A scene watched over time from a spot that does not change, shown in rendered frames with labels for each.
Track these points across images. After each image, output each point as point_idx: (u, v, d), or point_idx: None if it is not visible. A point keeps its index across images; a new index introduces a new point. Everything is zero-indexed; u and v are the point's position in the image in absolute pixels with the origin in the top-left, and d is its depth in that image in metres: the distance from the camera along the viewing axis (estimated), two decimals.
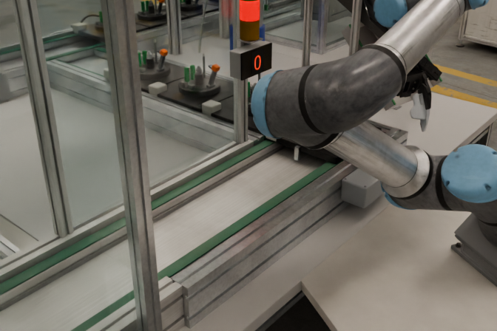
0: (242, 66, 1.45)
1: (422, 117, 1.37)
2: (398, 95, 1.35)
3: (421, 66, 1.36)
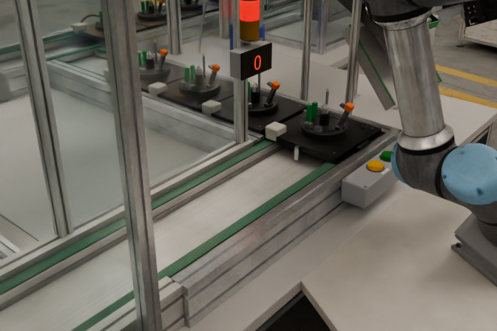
0: (242, 66, 1.45)
1: None
2: (478, 21, 1.54)
3: None
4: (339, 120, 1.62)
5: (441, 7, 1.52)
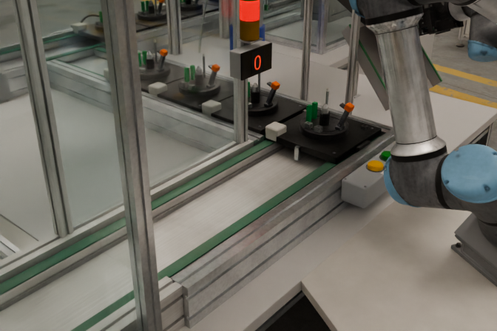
0: (242, 66, 1.45)
1: None
2: (433, 33, 1.65)
3: None
4: (339, 120, 1.62)
5: None
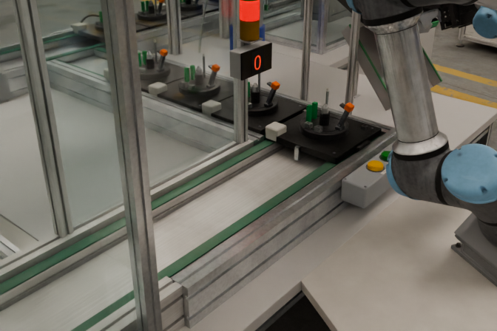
0: (242, 66, 1.45)
1: (439, 14, 1.67)
2: (456, 26, 1.61)
3: None
4: (339, 120, 1.62)
5: None
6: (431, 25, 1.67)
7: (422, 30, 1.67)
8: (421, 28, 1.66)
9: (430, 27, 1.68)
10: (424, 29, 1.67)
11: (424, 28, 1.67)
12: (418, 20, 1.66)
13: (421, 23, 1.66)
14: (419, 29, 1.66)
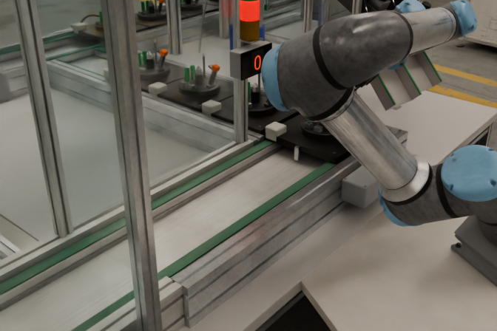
0: (242, 66, 1.45)
1: None
2: (364, 85, 1.56)
3: None
4: None
5: None
6: None
7: None
8: None
9: None
10: None
11: None
12: None
13: None
14: None
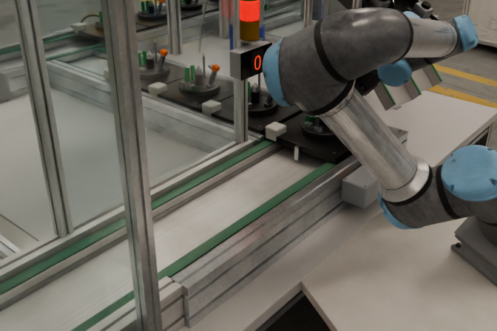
0: (242, 66, 1.45)
1: None
2: (362, 95, 1.58)
3: None
4: None
5: None
6: None
7: None
8: None
9: None
10: None
11: None
12: None
13: None
14: None
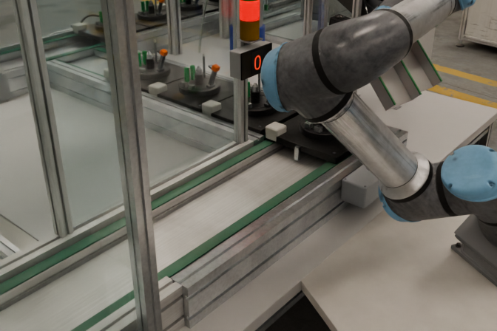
0: (242, 66, 1.45)
1: None
2: None
3: None
4: None
5: None
6: None
7: None
8: None
9: None
10: None
11: None
12: None
13: None
14: None
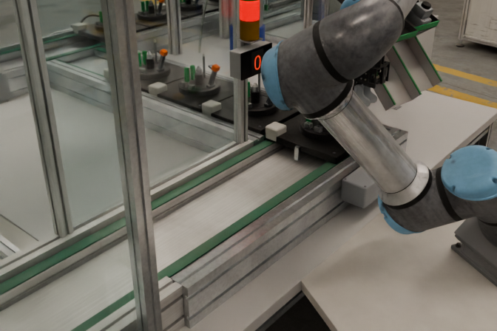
0: (242, 66, 1.45)
1: None
2: (384, 81, 1.52)
3: None
4: None
5: None
6: None
7: None
8: None
9: None
10: None
11: None
12: None
13: None
14: None
